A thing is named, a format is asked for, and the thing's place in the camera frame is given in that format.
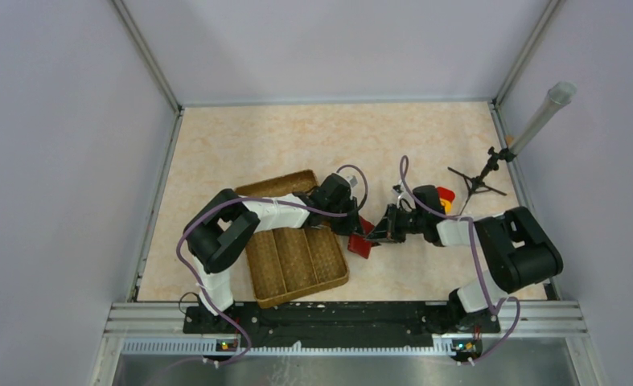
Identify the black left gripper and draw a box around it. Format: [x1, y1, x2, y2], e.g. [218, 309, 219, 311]
[325, 196, 366, 239]

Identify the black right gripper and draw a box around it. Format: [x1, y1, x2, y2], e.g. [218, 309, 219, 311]
[364, 204, 425, 244]

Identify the red leather card holder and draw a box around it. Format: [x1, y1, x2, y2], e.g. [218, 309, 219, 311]
[347, 216, 375, 259]

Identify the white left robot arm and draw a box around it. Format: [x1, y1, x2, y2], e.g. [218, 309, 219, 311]
[177, 170, 364, 333]

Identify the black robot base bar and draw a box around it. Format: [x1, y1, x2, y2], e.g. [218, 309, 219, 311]
[183, 301, 501, 351]

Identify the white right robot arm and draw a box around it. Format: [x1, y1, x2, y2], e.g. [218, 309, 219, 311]
[366, 185, 563, 334]

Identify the red yellow plastic case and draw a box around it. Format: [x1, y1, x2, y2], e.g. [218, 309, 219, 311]
[437, 187, 456, 215]

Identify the woven bamboo tray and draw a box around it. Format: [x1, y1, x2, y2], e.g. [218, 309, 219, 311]
[234, 169, 350, 310]

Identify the black mini tripod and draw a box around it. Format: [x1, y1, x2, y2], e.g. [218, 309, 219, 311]
[447, 146, 516, 214]

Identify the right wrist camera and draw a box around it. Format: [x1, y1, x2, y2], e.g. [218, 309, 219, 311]
[392, 184, 412, 211]

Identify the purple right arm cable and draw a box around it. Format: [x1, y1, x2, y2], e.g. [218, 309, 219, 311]
[399, 155, 522, 363]

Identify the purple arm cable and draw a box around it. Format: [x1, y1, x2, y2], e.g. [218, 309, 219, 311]
[175, 163, 369, 366]
[399, 155, 522, 363]

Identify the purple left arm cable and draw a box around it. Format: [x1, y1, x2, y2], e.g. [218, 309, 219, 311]
[175, 163, 369, 366]

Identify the aluminium frame rail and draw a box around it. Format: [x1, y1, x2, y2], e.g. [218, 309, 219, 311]
[110, 0, 184, 116]

